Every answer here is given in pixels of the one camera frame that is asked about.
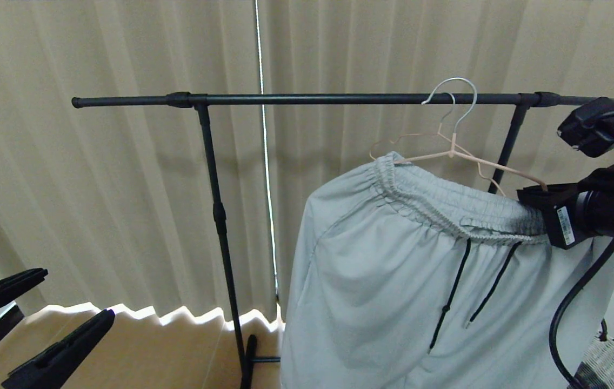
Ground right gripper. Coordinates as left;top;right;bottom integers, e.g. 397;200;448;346
544;186;614;250

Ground pink clothes hanger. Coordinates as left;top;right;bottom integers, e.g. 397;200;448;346
368;92;506;196
393;77;550;192

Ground pale grey shorts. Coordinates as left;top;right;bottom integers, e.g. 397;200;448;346
280;151;614;389

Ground white laundry basket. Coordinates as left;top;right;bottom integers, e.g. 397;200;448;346
569;319;614;389

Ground black clothes rack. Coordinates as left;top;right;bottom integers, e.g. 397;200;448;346
71;91;614;389

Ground beige curtain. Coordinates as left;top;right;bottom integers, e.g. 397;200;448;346
0;0;614;330

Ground black cable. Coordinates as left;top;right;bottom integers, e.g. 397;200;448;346
549;224;614;389

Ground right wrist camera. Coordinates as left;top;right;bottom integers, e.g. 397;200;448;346
557;97;614;190

